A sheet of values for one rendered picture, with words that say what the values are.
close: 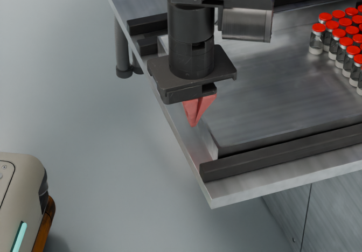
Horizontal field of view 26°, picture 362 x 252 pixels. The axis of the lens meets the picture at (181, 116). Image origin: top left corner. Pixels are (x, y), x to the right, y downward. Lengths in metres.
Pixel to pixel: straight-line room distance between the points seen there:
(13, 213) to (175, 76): 0.92
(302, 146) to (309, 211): 0.76
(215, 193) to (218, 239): 1.09
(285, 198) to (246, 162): 0.90
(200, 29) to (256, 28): 0.07
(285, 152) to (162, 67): 0.20
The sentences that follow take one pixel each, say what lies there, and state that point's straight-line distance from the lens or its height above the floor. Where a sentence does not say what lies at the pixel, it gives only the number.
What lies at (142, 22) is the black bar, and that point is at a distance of 1.26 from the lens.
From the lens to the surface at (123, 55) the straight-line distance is 2.23.
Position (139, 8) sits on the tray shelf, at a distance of 1.33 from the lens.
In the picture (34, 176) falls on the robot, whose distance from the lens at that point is 1.91.
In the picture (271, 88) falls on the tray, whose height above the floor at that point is 0.88.
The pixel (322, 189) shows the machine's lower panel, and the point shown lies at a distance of 1.70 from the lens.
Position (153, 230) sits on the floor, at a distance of 2.11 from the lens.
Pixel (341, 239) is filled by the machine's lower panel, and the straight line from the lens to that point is 1.69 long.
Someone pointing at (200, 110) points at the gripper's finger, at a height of 0.95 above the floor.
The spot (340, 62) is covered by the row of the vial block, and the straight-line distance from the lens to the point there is 1.21.
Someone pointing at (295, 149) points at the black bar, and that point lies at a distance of 1.05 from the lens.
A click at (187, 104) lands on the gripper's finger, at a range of 0.99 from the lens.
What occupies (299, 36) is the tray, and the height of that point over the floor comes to 0.88.
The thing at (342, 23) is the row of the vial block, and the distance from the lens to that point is 1.23.
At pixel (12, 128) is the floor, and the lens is 2.44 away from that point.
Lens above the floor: 1.63
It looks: 42 degrees down
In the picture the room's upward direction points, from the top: straight up
